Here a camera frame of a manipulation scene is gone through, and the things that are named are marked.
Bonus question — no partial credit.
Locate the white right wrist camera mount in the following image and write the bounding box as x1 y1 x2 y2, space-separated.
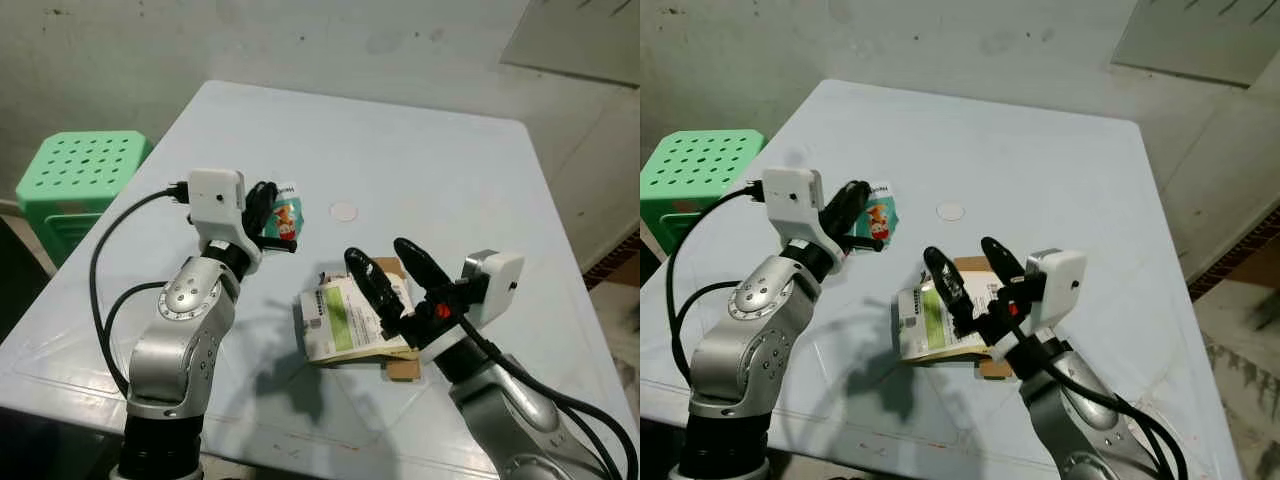
990 248 1088 361
415 250 526 366

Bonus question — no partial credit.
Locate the grey flat board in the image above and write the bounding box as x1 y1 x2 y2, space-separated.
500 0 641 87
1112 0 1280 87

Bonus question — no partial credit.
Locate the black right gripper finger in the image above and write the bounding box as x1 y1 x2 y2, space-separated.
345 248 403 336
980 237 1026 291
923 247 976 336
393 237 453 299

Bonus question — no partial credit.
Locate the green plastic stool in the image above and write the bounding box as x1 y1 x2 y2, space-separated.
15 130 154 267
640 129 767 253

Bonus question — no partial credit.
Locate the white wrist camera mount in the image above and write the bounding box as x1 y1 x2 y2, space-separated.
415 250 526 366
990 248 1088 361
187 168 263 276
762 167 847 271

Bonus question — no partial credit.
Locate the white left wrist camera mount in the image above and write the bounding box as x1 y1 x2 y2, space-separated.
187 168 263 276
762 167 847 271

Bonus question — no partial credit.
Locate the teal white snack packet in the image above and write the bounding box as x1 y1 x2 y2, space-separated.
862 181 899 248
266 181 306 242

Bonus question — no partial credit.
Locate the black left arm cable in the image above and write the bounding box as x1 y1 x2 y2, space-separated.
666 183 769 396
89 183 193 399

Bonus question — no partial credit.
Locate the brown cardboard piece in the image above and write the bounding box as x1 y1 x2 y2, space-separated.
953 256 1016 379
373 257 423 382

